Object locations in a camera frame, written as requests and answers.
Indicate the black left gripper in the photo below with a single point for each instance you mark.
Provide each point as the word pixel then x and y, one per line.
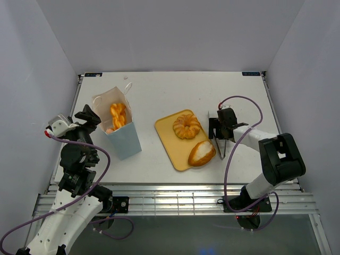
pixel 93 120

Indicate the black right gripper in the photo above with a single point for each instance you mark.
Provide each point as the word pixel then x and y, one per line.
pixel 214 124

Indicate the blue white paper bag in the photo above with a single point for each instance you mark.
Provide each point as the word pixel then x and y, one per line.
pixel 124 140

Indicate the orange twisted bread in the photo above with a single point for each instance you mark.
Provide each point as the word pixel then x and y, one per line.
pixel 118 114

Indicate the metal serving tongs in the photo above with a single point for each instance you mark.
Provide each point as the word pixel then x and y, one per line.
pixel 220 148

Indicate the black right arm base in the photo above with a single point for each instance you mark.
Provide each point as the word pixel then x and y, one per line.
pixel 236 203

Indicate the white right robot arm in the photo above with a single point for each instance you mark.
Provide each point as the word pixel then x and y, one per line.
pixel 280 158

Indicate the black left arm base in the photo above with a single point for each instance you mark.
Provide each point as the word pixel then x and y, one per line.
pixel 118 205

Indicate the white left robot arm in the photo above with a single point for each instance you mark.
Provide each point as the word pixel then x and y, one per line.
pixel 79 197

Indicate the sugar dusted oval bread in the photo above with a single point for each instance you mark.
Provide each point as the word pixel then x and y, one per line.
pixel 201 154

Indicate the blue table corner sticker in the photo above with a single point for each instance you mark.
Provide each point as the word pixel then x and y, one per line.
pixel 93 74

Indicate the blue sticker right corner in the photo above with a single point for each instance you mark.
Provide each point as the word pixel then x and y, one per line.
pixel 251 74

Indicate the yellow plastic tray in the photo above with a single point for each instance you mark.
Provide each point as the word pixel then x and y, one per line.
pixel 177 149

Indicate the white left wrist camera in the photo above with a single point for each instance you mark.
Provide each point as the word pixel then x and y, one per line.
pixel 59 126

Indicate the glazed ring pastry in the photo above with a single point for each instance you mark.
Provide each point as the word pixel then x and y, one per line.
pixel 186 126

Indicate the aluminium frame rail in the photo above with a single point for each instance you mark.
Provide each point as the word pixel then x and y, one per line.
pixel 201 200

